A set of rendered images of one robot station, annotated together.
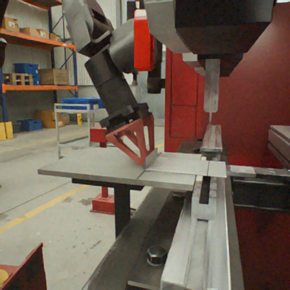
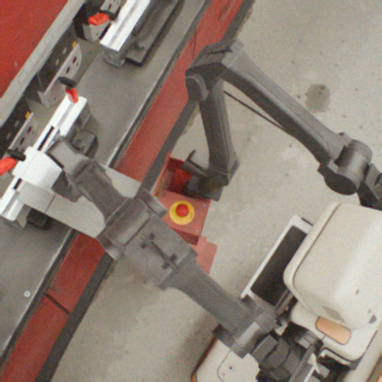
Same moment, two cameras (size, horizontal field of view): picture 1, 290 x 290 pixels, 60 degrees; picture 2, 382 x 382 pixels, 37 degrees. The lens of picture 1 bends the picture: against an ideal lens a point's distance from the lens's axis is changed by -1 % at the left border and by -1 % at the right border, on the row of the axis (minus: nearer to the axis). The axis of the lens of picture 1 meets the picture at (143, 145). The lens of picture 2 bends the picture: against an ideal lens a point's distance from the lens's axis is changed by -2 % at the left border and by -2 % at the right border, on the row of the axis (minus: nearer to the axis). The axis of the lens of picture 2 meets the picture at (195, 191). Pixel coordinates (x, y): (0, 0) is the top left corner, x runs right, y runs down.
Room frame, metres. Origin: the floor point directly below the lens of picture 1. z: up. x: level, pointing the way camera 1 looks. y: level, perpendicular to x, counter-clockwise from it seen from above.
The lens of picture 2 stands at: (0.90, 0.32, 2.39)
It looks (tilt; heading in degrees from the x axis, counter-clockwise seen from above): 70 degrees down; 180
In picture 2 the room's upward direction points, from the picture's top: 10 degrees clockwise
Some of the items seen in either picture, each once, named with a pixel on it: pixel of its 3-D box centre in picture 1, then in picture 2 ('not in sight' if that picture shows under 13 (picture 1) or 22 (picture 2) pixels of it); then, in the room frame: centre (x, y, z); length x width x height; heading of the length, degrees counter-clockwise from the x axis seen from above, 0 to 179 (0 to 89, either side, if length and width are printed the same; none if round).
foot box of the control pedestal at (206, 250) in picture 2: not in sight; (183, 255); (0.36, 0.32, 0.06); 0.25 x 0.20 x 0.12; 83
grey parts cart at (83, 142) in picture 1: (91, 133); not in sight; (3.89, 0.81, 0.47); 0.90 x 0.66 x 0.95; 155
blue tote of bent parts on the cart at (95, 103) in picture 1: (82, 104); not in sight; (3.74, 0.89, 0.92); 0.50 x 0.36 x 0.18; 65
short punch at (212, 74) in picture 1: (211, 92); not in sight; (0.42, -0.11, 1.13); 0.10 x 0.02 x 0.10; 164
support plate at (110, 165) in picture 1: (127, 163); (78, 191); (0.46, 0.03, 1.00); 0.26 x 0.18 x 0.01; 74
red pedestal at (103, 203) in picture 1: (103, 167); not in sight; (2.28, 0.37, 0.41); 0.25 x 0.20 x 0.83; 74
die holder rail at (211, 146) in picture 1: (212, 145); not in sight; (0.95, -0.26, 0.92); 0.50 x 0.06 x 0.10; 164
